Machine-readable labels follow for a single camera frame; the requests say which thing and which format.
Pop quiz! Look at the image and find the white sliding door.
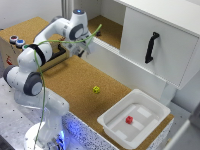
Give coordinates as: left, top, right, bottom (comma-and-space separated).
119, 6, 200, 90

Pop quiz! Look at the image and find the pink block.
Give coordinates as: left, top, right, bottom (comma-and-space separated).
125, 115, 134, 125

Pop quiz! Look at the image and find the white plastic box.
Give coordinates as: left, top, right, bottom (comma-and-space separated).
96, 88, 172, 150

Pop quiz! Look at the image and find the wooden drawer box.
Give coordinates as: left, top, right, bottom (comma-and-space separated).
0, 16, 72, 73

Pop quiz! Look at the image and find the black door handle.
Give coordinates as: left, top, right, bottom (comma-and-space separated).
144, 31, 161, 65

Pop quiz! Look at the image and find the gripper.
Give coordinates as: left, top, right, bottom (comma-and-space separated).
75, 38, 94, 59

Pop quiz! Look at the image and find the white cabinet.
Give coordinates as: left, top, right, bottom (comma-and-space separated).
71, 0, 200, 108

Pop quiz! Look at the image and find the black drawer handle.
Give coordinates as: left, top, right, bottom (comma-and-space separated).
49, 43, 68, 64

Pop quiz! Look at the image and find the yellow block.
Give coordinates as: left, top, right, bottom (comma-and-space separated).
92, 85, 101, 94

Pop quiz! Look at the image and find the red button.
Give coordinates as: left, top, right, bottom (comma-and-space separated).
9, 35, 19, 45

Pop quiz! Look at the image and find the blue button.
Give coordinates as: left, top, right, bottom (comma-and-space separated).
15, 38, 26, 48

